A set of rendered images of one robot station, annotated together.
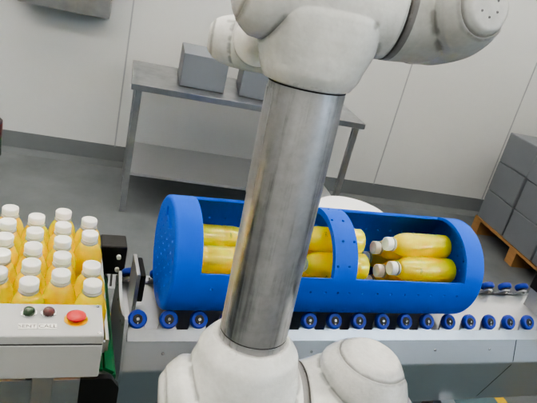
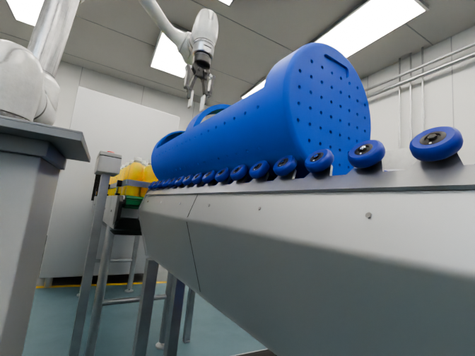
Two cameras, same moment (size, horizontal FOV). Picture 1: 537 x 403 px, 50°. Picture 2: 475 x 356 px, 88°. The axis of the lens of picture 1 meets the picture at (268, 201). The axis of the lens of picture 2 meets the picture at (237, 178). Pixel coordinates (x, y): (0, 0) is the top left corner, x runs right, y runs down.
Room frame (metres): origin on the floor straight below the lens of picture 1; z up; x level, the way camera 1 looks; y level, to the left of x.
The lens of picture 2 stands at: (1.32, -1.01, 0.87)
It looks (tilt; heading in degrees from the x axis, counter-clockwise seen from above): 8 degrees up; 79
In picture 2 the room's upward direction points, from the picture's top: 6 degrees clockwise
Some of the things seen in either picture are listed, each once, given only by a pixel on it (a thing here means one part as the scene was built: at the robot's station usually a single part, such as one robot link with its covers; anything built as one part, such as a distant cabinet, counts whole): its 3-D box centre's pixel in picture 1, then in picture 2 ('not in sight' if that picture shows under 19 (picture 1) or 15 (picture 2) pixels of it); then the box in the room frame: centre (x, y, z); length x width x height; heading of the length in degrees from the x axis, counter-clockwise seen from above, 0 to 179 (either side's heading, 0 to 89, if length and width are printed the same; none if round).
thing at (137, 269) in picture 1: (136, 285); not in sight; (1.24, 0.27, 0.99); 0.10 x 0.02 x 0.12; 23
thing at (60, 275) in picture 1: (61, 276); not in sight; (1.05, 0.39, 1.09); 0.04 x 0.04 x 0.02
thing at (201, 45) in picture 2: not in sight; (203, 51); (1.31, -0.03, 1.54); 0.09 x 0.09 x 0.06
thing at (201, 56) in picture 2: not in sight; (201, 67); (1.31, -0.03, 1.46); 0.08 x 0.07 x 0.09; 23
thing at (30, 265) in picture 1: (31, 265); not in sight; (1.06, 0.46, 1.09); 0.04 x 0.04 x 0.02
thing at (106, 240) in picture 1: (111, 257); not in sight; (1.41, 0.39, 0.95); 0.10 x 0.07 x 0.10; 23
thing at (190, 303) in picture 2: not in sight; (196, 256); (1.42, 0.76, 0.55); 0.04 x 0.04 x 1.10; 23
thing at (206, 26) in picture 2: not in sight; (205, 30); (1.30, -0.01, 1.64); 0.13 x 0.11 x 0.16; 105
